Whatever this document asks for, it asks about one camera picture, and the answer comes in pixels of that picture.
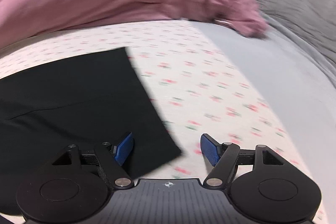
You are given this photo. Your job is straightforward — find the black pants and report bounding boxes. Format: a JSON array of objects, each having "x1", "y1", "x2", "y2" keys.
[{"x1": 0, "y1": 47, "x2": 183, "y2": 215}]

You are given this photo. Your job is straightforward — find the light grey bed sheet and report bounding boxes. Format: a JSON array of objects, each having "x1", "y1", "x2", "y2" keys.
[{"x1": 192, "y1": 19, "x2": 336, "y2": 180}]

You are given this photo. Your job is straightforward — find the floral bed sheet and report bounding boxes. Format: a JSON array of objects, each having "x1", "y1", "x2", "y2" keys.
[{"x1": 1, "y1": 20, "x2": 324, "y2": 223}]

